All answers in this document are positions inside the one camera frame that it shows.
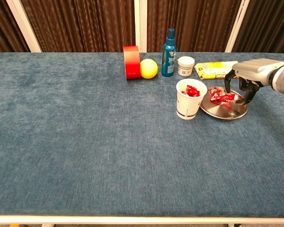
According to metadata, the brown pleated curtain panel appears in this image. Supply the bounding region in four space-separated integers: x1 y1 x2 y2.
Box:
231 0 284 59
146 0 242 53
0 0 30 56
21 0 135 53

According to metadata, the blue spray bottle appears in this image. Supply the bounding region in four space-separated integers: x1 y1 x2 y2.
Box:
161 27 178 77

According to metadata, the yellow ball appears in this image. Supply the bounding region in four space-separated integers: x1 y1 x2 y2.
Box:
140 59 159 79

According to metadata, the red cylindrical container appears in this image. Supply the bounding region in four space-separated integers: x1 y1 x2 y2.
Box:
123 45 142 80

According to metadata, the silver metal plate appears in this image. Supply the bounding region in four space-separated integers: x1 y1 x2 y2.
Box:
200 86 248 120

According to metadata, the small white jar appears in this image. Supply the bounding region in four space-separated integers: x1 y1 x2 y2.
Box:
177 56 195 77

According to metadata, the blue table cloth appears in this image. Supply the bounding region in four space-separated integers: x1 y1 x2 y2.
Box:
0 52 284 217

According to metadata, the yellow snack box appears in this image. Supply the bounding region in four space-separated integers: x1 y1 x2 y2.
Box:
194 61 240 80

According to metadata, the white paper cup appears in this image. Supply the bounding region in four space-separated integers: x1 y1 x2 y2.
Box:
176 79 208 121

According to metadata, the white table frame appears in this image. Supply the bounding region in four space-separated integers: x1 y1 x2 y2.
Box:
0 214 284 227

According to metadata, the white partition post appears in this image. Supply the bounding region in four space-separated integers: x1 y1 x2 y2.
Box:
6 0 43 53
133 0 148 53
224 0 251 53

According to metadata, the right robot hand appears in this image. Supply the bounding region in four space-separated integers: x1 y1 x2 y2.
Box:
224 58 284 105

